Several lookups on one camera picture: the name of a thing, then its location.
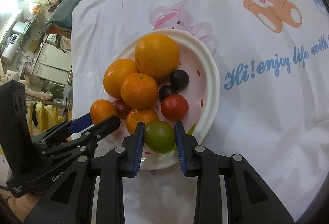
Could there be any mandarin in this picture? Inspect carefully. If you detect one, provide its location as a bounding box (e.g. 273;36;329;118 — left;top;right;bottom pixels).
120;73;158;109
125;108;159;134
90;99;117;125

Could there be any red cherry tomato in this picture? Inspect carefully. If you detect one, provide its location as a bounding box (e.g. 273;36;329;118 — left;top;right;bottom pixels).
161;94;189;122
112;99;132;119

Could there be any large orange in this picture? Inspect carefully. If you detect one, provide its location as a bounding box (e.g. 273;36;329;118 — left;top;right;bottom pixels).
134;33;180;81
103;58;138;99

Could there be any green tomato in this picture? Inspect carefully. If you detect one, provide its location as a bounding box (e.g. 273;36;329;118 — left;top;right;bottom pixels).
143;121;176;153

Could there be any person left hand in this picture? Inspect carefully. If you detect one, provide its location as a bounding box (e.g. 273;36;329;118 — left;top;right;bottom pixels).
7;193;42;222

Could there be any yellow wooden rack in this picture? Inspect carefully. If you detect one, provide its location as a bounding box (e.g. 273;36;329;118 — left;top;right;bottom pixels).
26;96;72;138

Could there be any white kitchen cabinet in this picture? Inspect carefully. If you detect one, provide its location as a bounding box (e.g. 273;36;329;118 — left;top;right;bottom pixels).
31;43;71;86

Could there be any pink strawberry ceramic plate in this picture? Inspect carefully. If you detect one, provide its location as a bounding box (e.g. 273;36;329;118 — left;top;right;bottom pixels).
101;29;220;170

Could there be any white cartoon bed sheet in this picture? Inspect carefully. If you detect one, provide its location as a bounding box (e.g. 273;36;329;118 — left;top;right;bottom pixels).
71;0;328;221

